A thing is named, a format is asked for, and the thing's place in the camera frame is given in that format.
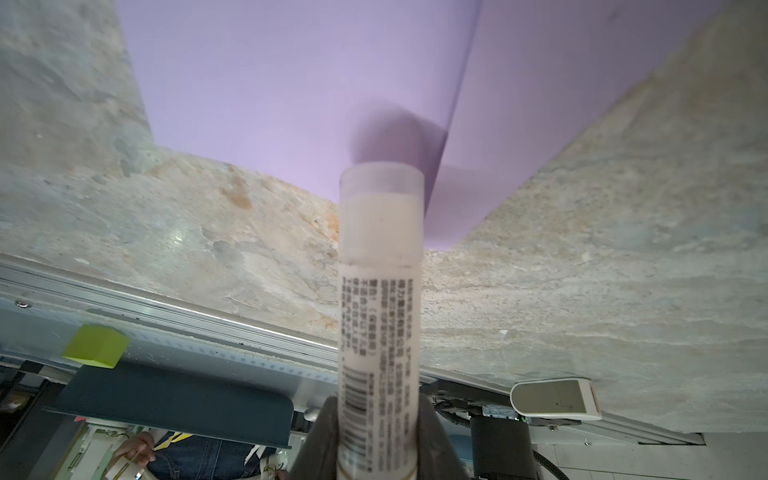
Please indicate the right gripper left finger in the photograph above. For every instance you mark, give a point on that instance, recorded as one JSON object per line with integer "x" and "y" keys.
{"x": 317, "y": 458}

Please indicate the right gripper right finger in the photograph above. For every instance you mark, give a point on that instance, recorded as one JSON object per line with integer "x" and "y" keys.
{"x": 437, "y": 459}

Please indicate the white glue stick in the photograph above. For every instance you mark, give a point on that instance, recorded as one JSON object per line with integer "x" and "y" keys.
{"x": 381, "y": 247}

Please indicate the purple paper sheet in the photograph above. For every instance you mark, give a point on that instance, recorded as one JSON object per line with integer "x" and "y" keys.
{"x": 479, "y": 95}

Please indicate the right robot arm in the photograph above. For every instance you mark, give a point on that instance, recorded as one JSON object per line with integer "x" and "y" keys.
{"x": 501, "y": 449}

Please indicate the person's hand in background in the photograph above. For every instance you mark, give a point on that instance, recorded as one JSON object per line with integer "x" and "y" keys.
{"x": 138, "y": 449}

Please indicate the white pink stapler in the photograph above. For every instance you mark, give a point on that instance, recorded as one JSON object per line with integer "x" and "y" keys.
{"x": 570, "y": 398}

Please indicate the dark teal chair seat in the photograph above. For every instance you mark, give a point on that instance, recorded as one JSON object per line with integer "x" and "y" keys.
{"x": 183, "y": 402}

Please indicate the green sticky note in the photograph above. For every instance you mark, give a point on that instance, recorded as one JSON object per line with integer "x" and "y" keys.
{"x": 96, "y": 346}

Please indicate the aluminium rail frame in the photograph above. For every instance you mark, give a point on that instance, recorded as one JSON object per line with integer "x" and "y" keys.
{"x": 48, "y": 305}

